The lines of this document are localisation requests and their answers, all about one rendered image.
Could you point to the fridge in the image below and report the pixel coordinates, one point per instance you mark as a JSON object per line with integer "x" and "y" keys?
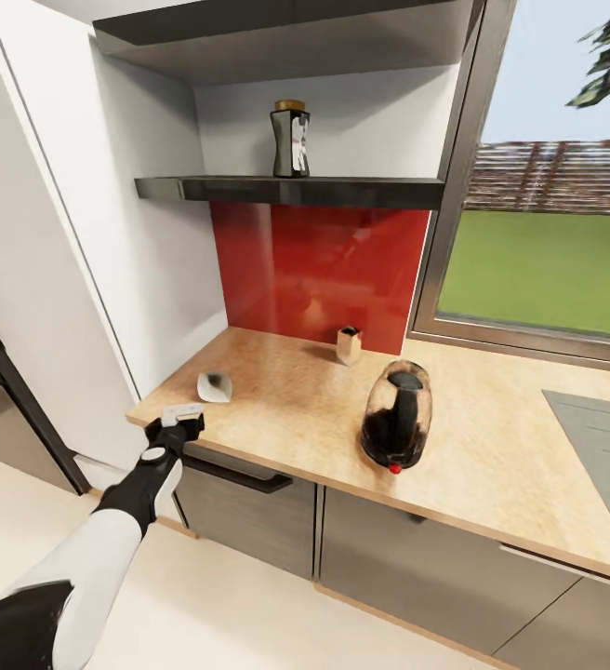
{"x": 103, "y": 295}

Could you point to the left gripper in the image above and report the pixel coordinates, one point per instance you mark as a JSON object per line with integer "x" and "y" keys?
{"x": 188, "y": 429}

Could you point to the drop in sink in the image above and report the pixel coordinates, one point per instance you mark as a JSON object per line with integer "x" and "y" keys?
{"x": 586, "y": 422}

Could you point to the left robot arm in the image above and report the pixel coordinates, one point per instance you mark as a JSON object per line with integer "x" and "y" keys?
{"x": 51, "y": 617}

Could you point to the dishwasher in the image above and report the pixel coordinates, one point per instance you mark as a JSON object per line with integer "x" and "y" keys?
{"x": 254, "y": 509}

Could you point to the electric kettle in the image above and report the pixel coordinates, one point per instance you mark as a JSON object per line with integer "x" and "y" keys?
{"x": 398, "y": 415}

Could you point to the bottle of coffee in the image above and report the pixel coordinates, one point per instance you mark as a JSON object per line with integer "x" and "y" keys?
{"x": 290, "y": 124}

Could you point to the paper coffee filter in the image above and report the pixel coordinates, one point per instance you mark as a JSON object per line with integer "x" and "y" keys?
{"x": 214, "y": 386}

